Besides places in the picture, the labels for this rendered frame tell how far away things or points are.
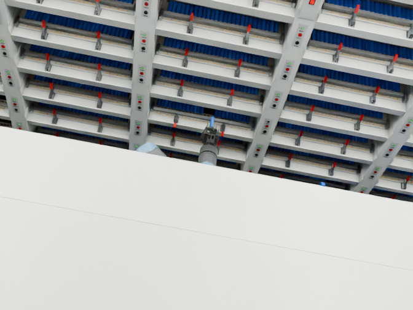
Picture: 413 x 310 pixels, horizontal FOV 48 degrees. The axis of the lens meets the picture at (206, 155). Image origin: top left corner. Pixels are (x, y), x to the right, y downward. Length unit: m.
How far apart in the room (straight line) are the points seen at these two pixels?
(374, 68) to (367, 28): 0.23
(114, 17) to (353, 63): 1.14
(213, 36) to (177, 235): 1.61
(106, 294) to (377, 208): 0.48
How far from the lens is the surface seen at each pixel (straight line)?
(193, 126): 2.62
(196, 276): 0.70
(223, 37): 2.26
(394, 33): 2.30
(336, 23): 2.21
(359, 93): 2.52
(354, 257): 0.80
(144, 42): 2.30
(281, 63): 2.30
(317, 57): 2.31
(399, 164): 2.89
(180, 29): 2.25
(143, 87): 2.48
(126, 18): 2.28
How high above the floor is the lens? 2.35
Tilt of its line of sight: 48 degrees down
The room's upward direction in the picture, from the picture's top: 14 degrees clockwise
